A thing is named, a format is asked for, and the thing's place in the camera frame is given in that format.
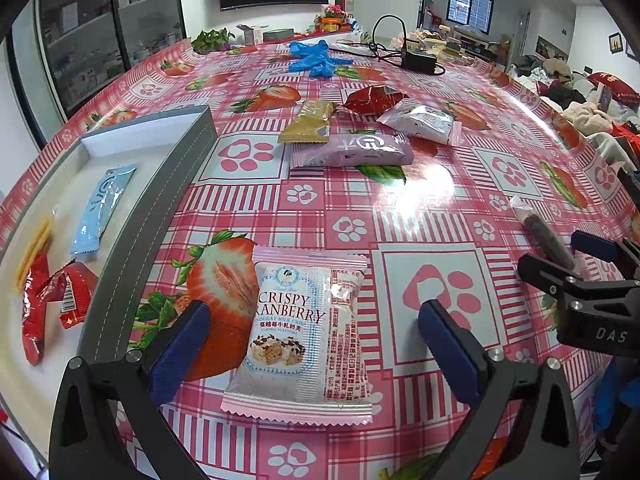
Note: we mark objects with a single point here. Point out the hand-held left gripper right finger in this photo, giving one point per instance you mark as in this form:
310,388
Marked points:
450,355

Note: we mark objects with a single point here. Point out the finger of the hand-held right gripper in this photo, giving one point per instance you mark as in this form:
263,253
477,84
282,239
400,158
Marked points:
595,246
550,275

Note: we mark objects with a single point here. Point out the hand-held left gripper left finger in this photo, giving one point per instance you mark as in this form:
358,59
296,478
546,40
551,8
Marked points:
180,355

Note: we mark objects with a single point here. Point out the dark stick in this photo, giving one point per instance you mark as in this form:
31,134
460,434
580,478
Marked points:
542,232

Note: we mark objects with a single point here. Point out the white pink-edged nougat packet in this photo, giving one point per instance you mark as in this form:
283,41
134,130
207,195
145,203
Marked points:
300,330
420,121

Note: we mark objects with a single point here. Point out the small red snack packet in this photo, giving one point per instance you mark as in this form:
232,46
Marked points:
75,290

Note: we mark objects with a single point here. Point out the long red snack packet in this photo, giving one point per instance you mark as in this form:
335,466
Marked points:
34,320

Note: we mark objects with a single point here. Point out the light blue snack packet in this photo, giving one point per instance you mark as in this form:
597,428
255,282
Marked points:
100,205

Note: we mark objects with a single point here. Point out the yellow snack packet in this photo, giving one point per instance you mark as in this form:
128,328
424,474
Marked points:
35,250

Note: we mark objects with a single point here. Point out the white tray with grey rim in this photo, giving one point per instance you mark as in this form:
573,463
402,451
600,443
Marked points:
65,195

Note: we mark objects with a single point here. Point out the lilac snack packet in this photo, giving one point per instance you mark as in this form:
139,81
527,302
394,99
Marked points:
350,150

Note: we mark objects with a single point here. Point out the gold snack packet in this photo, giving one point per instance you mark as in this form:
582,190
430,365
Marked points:
307,125

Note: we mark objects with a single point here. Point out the person's right hand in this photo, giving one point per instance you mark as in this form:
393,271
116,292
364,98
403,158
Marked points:
609,400

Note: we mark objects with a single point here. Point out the strawberry print tablecloth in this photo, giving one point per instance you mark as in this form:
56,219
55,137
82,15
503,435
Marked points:
440,200

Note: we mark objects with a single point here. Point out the sofa with clothes pile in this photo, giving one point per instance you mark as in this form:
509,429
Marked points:
575,95

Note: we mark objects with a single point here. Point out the black power adapter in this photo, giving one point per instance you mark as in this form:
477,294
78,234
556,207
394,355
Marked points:
419,60

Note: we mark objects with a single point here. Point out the dark framed window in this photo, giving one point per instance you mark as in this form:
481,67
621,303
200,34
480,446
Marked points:
470,10

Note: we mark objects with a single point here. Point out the white power strip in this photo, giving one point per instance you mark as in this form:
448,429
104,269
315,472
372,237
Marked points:
350,48

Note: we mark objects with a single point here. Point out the potted green plant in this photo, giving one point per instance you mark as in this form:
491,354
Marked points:
212,40

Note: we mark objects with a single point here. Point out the blue disposable gloves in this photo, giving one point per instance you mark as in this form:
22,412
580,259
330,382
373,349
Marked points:
315,57

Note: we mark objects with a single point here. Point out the open silver box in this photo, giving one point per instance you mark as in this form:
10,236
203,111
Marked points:
249,35

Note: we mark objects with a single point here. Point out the black glass display cabinet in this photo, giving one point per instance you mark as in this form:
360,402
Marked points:
100,35

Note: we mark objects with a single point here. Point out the flat grey box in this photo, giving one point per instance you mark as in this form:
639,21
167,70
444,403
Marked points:
277,36

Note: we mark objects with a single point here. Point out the flower arrangement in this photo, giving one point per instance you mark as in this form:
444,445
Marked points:
332,17

